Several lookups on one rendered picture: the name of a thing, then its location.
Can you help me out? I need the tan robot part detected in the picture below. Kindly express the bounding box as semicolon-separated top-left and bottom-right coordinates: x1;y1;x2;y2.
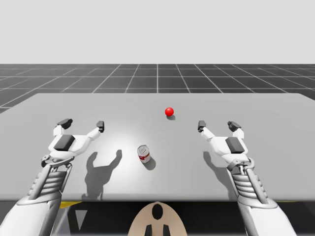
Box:
127;201;188;236

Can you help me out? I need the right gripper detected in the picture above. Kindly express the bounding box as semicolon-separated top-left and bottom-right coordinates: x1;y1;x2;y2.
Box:
197;120;248;163

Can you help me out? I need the red and white can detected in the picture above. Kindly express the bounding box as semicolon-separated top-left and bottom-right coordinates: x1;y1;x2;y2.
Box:
137;145;151;164

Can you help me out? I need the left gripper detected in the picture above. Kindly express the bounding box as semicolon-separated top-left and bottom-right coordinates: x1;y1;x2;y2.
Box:
48;118;105;158

